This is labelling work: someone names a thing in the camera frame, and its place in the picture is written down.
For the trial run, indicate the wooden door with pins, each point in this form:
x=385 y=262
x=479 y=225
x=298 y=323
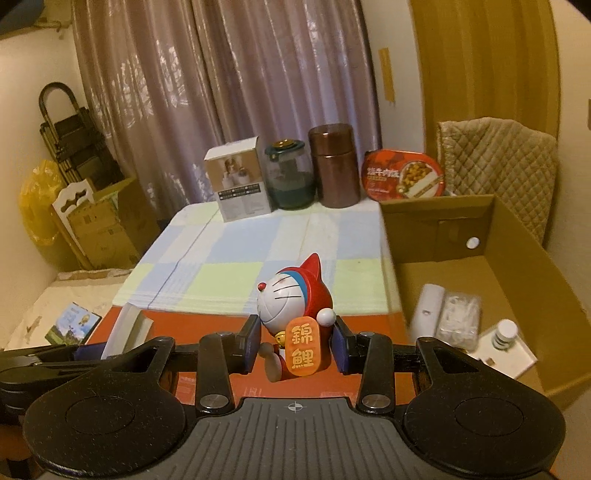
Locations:
x=485 y=60

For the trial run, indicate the yellow plastic bag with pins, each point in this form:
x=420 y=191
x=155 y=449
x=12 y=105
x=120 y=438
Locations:
x=39 y=212

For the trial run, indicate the red blueprint printed mat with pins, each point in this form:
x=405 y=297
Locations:
x=378 y=323

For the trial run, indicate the long white handheld device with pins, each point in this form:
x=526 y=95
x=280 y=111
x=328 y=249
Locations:
x=427 y=309

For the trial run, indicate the white power adapter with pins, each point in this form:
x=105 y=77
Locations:
x=124 y=327

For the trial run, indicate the white product box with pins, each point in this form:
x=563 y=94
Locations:
x=240 y=184

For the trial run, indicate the glass jar with green lid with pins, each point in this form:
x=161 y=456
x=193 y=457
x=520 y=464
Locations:
x=288 y=180

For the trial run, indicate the clear floss pick box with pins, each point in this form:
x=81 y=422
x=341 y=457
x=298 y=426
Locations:
x=459 y=321

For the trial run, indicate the brown metal canister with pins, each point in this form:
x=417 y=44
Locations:
x=334 y=170

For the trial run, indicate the white square tray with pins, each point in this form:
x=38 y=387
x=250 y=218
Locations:
x=512 y=362

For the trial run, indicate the pastel checked tablecloth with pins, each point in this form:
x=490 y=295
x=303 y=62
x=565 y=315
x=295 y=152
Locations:
x=207 y=277

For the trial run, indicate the red cat figurine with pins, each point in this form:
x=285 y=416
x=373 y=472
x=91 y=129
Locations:
x=295 y=304

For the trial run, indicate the landscape picture booklet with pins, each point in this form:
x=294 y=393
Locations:
x=74 y=323

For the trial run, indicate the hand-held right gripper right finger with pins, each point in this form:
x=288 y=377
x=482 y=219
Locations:
x=342 y=346

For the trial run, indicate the brown carton with white flap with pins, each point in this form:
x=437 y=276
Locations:
x=111 y=230

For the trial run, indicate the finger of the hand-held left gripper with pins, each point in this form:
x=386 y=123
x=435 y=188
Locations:
x=41 y=378
x=87 y=353

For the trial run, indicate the dark folding step ladder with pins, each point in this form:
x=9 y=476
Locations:
x=74 y=138

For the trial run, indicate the red instant meal bowl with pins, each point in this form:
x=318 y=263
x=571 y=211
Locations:
x=401 y=177

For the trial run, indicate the mauve patterned curtain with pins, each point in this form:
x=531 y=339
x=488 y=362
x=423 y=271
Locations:
x=207 y=92

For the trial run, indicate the large brown cardboard box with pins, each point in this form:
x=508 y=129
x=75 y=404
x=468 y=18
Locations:
x=531 y=258

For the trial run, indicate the small green white bottle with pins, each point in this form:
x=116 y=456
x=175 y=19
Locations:
x=504 y=334

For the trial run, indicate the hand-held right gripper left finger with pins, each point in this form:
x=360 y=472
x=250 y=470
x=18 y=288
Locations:
x=249 y=344

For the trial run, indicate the white patterned bedding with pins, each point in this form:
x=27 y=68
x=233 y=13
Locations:
x=37 y=314

